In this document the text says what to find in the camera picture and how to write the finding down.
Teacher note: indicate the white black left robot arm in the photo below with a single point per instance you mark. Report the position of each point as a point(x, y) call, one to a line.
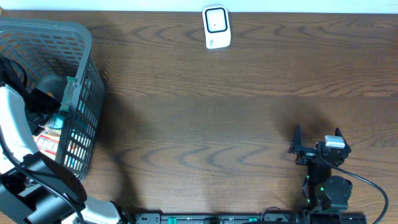
point(40, 176)

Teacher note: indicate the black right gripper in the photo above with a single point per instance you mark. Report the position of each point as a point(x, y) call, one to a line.
point(306, 156)

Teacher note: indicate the teal wet wipes pack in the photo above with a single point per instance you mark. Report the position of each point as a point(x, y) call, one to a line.
point(67, 95)

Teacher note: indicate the dark grey plastic basket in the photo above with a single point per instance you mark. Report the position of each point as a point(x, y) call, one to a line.
point(47, 52)

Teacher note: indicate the white barcode scanner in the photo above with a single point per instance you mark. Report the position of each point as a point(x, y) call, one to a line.
point(216, 26)

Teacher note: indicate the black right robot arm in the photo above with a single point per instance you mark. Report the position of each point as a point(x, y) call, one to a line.
point(327, 194)

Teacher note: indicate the yellow snack bag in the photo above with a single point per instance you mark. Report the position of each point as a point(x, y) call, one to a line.
point(47, 142)

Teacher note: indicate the blue mouthwash bottle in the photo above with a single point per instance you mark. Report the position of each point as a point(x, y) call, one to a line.
point(56, 121)

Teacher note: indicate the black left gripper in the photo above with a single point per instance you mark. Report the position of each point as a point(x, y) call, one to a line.
point(47, 102)

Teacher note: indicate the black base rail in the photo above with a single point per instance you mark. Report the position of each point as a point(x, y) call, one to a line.
point(269, 217)

